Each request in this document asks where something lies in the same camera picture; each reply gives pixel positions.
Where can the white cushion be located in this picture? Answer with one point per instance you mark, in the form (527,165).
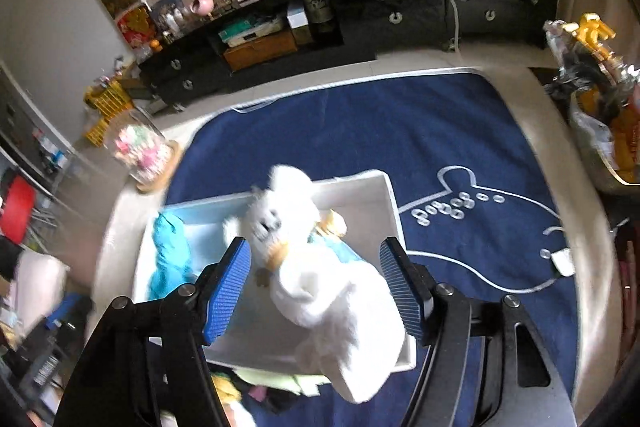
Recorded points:
(42,292)

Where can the red stool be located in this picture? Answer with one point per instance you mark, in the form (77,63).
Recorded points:
(17,212)

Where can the red yellow flower box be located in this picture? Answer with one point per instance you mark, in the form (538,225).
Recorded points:
(134,27)

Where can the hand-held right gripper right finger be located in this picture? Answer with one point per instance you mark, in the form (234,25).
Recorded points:
(402,287)

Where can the dark jar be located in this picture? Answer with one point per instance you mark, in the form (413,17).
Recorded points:
(318,7)

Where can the black television cabinet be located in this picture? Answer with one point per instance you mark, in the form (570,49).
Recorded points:
(410,22)

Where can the yellow cloth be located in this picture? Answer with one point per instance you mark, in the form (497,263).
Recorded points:
(225,387)

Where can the white storage box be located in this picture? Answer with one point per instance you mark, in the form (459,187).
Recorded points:
(365,197)

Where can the wooden box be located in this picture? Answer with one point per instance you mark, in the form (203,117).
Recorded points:
(260,52)

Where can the light green cloth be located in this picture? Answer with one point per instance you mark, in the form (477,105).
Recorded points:
(280,379)

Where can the yellow toy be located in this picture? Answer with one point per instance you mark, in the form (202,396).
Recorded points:
(590,32)

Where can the pink round vase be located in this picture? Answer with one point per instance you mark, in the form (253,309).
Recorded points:
(203,5)

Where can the teal cloth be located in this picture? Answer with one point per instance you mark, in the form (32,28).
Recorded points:
(170,257)

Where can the large white plush toy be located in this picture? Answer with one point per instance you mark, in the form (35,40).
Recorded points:
(330,307)

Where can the navy blue printed blanket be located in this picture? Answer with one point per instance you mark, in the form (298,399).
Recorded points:
(350,132)

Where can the small white box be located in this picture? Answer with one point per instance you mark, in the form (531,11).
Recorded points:
(298,14)

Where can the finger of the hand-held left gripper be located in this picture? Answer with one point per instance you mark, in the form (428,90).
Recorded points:
(72,309)

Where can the glass dome with flowers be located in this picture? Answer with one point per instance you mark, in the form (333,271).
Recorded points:
(145,152)

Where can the clear plastic toy bag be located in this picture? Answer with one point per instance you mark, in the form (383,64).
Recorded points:
(595,117)

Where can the black pink sock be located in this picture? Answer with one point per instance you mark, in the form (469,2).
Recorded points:
(265,396)

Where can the blue box with bottles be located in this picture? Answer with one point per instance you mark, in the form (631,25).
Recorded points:
(170,12)

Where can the metal shelf unit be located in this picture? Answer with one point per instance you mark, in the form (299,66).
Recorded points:
(30,132)

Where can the rabbit plush blue overalls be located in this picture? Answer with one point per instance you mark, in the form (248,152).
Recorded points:
(340,252)

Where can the stack of books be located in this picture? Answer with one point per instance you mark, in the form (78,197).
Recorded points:
(250,31)

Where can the orange fruit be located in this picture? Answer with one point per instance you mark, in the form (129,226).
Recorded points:
(156,45)

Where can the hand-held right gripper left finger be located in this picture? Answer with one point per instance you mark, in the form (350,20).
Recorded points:
(227,292)

